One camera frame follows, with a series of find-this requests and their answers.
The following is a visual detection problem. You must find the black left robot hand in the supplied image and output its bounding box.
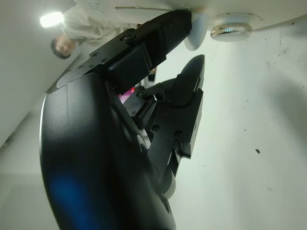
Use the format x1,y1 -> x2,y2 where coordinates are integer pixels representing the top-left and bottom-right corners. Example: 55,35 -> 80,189
39,9 -> 206,230

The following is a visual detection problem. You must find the silver toaster knob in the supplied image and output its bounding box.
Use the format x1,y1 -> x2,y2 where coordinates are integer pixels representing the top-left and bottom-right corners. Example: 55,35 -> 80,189
210,12 -> 262,42

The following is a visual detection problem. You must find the white two-slot toaster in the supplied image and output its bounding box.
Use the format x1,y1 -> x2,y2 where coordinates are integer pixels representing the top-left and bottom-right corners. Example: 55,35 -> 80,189
74,0 -> 307,32

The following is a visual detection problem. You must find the person in white jacket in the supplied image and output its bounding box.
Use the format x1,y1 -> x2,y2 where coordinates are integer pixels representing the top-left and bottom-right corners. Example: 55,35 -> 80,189
50,0 -> 145,59

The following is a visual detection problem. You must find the ceiling light panel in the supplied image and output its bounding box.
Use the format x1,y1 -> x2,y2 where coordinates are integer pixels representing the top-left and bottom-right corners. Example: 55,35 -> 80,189
39,10 -> 64,28

